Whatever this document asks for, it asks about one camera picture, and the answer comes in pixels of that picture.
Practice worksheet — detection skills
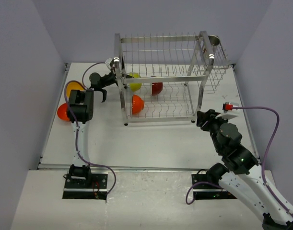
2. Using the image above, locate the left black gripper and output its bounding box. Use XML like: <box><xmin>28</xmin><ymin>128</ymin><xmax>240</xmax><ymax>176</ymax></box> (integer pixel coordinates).
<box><xmin>100</xmin><ymin>67</ymin><xmax>133</xmax><ymax>89</ymax></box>

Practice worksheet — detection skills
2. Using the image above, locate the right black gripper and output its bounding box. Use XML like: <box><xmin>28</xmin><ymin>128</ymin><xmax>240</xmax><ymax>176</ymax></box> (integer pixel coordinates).
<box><xmin>196</xmin><ymin>109</ymin><xmax>229</xmax><ymax>153</ymax></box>

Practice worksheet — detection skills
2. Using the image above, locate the lime green bowl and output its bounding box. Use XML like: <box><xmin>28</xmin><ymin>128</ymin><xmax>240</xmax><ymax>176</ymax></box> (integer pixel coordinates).
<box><xmin>129</xmin><ymin>72</ymin><xmax>142</xmax><ymax>92</ymax></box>

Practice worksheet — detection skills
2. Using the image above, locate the orange bowl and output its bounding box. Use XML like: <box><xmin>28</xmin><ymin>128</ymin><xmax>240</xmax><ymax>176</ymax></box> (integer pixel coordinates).
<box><xmin>57</xmin><ymin>103</ymin><xmax>70</xmax><ymax>122</ymax></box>
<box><xmin>131</xmin><ymin>94</ymin><xmax>144</xmax><ymax>115</ymax></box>

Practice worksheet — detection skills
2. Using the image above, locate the dark red bowl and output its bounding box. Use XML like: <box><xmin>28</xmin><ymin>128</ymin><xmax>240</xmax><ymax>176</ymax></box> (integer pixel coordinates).
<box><xmin>151</xmin><ymin>82</ymin><xmax>163</xmax><ymax>96</ymax></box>

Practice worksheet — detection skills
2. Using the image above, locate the yellow bowl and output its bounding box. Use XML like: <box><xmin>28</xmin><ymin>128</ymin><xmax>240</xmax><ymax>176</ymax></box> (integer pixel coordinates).
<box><xmin>66</xmin><ymin>82</ymin><xmax>85</xmax><ymax>98</ymax></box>

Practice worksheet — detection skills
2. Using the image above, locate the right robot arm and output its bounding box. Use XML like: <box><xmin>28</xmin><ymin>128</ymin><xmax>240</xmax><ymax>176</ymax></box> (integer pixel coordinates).
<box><xmin>197</xmin><ymin>110</ymin><xmax>293</xmax><ymax>230</ymax></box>

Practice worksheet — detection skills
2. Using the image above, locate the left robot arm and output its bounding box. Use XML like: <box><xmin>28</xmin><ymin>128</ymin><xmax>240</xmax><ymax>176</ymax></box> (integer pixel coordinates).
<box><xmin>64</xmin><ymin>72</ymin><xmax>117</xmax><ymax>188</ymax></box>

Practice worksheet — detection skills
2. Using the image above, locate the steel two-tier dish rack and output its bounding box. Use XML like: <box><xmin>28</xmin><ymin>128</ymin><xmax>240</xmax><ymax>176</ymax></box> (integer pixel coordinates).
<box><xmin>114</xmin><ymin>31</ymin><xmax>215</xmax><ymax>125</ymax></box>

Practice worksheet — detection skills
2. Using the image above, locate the steel utensil cup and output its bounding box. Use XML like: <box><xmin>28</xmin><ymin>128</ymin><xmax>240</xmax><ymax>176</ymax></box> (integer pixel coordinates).
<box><xmin>208</xmin><ymin>35</ymin><xmax>221</xmax><ymax>48</ymax></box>

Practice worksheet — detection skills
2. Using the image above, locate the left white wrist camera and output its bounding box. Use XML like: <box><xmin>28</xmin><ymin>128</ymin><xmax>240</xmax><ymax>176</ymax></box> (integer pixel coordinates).
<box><xmin>105</xmin><ymin>57</ymin><xmax>119</xmax><ymax>70</ymax></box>

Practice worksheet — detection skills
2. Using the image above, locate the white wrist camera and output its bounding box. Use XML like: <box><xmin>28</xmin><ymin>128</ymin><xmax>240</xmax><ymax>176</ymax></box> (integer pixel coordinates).
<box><xmin>105</xmin><ymin>57</ymin><xmax>119</xmax><ymax>70</ymax></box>
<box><xmin>216</xmin><ymin>102</ymin><xmax>239</xmax><ymax>120</ymax></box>

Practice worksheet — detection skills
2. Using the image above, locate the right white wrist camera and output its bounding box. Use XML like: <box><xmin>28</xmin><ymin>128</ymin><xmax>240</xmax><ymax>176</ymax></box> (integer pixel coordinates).
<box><xmin>216</xmin><ymin>102</ymin><xmax>239</xmax><ymax>120</ymax></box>

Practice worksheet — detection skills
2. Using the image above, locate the wire cutlery basket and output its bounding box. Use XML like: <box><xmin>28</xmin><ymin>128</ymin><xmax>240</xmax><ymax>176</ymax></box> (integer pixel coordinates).
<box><xmin>206</xmin><ymin>44</ymin><xmax>230</xmax><ymax>93</ymax></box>

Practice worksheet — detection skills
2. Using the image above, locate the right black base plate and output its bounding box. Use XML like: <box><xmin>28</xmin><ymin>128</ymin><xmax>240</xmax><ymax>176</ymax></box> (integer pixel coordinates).
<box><xmin>191</xmin><ymin>170</ymin><xmax>236</xmax><ymax>200</ymax></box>

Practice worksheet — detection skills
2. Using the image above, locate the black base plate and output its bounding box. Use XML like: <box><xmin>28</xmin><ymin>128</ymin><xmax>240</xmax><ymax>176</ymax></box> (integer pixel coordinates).
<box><xmin>62</xmin><ymin>173</ymin><xmax>108</xmax><ymax>201</ymax></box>
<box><xmin>191</xmin><ymin>170</ymin><xmax>236</xmax><ymax>200</ymax></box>

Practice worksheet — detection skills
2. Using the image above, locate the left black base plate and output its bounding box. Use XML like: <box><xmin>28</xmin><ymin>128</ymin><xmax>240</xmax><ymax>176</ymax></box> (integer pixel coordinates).
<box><xmin>62</xmin><ymin>173</ymin><xmax>108</xmax><ymax>201</ymax></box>

